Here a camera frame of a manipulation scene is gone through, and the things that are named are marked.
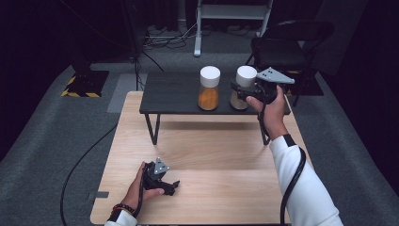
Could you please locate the white-lidded jar of pale powder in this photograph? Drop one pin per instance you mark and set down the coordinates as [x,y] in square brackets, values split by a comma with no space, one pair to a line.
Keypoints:
[246,75]

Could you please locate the person's left hand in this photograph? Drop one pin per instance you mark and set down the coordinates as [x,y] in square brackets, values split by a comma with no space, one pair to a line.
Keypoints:
[135,194]

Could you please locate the white metal stand frame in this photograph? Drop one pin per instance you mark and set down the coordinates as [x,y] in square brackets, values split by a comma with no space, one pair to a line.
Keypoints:
[230,12]

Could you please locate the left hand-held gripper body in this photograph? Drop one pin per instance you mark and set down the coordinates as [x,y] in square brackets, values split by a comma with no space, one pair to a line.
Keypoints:
[153,180]

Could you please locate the grey tape strip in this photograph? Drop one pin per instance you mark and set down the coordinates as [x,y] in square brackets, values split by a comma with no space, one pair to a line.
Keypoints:
[98,195]

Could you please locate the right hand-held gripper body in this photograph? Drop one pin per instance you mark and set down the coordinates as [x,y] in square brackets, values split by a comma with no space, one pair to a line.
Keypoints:
[266,91]

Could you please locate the black shelf with metal legs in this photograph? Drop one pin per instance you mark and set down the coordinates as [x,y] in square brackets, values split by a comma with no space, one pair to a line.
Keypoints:
[175,94]

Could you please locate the person's right hand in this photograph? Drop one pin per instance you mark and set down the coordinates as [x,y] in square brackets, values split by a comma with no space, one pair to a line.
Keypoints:
[273,116]

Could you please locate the black stand pole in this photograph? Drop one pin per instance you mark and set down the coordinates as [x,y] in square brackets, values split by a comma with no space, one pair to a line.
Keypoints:
[135,37]

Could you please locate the black folding chair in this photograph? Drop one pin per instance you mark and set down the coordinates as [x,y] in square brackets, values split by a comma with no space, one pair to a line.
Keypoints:
[282,51]

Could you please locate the white-lidded jar of orange powder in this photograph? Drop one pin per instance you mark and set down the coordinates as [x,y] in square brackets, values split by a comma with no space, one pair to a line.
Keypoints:
[209,95]

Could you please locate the black base with yellow stripes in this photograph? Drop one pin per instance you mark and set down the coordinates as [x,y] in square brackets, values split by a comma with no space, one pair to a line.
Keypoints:
[87,83]

